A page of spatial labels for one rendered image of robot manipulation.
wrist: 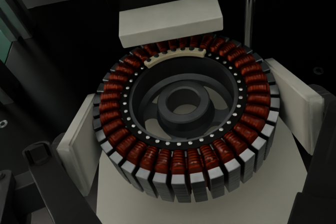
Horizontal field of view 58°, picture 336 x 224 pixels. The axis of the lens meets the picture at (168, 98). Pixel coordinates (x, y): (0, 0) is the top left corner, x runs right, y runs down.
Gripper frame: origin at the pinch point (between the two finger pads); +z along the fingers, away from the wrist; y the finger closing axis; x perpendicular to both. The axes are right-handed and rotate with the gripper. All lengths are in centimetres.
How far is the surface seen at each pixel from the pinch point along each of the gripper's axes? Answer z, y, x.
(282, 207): -1.9, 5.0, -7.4
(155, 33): 0.1, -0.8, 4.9
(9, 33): 19.6, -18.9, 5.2
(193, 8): 1.0, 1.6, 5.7
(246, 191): -0.6, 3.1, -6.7
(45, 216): 1.0, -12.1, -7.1
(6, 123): 9.3, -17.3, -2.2
